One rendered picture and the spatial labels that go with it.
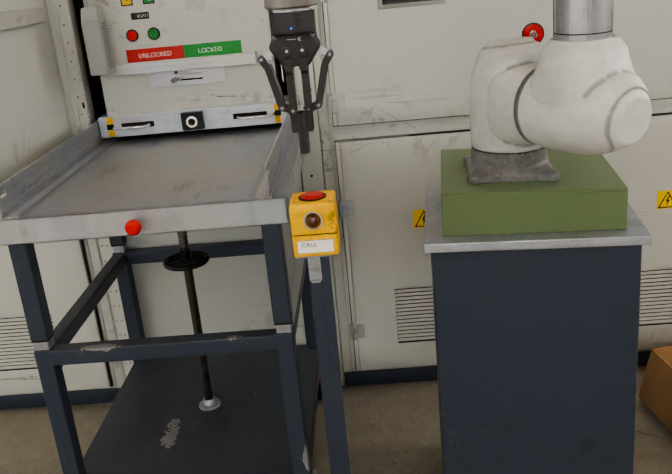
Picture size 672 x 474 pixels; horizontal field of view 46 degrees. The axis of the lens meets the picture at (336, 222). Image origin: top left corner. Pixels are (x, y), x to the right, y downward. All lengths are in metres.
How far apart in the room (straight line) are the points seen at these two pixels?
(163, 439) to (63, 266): 0.67
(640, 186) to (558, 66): 1.02
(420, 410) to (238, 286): 0.66
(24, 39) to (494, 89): 1.23
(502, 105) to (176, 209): 0.68
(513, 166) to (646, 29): 0.82
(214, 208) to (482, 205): 0.54
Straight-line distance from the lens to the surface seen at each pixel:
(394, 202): 2.28
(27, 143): 2.16
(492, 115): 1.58
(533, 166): 1.63
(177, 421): 2.18
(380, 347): 2.46
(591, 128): 1.41
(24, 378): 2.72
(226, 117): 2.25
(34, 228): 1.73
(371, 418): 2.38
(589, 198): 1.57
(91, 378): 2.65
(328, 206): 1.34
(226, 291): 2.43
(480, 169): 1.62
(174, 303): 2.47
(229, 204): 1.60
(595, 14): 1.45
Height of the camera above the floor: 1.30
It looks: 19 degrees down
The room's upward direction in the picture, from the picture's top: 5 degrees counter-clockwise
